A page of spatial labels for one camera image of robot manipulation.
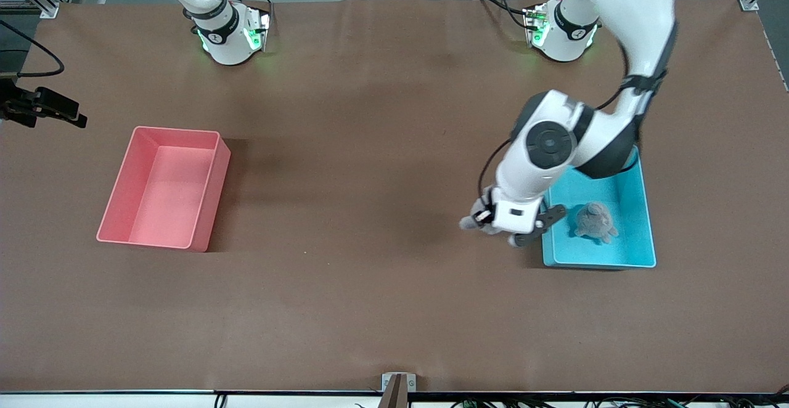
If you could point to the silver arm base connector panel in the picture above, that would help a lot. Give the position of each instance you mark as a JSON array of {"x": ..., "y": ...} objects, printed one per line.
[
  {"x": 262, "y": 26},
  {"x": 533, "y": 26}
]

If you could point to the blue plastic box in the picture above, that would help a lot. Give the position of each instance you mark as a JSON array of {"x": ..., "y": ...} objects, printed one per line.
[{"x": 635, "y": 235}]

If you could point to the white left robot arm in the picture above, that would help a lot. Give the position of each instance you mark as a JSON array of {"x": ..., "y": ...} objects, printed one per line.
[{"x": 635, "y": 13}]

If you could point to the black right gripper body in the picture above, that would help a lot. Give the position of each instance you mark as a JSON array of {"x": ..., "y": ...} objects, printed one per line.
[{"x": 24, "y": 105}]

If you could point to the grey plush animal toy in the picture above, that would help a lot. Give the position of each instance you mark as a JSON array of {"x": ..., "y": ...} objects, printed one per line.
[
  {"x": 595, "y": 222},
  {"x": 471, "y": 224}
]

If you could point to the brown table cover sheet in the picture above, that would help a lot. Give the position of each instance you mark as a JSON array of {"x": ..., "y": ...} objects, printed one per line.
[{"x": 394, "y": 180}]

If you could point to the pink plastic box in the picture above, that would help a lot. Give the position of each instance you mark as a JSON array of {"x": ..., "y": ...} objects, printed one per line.
[{"x": 166, "y": 198}]

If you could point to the metal table edge bracket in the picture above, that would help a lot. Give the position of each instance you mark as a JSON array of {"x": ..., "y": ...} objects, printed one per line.
[{"x": 410, "y": 383}]

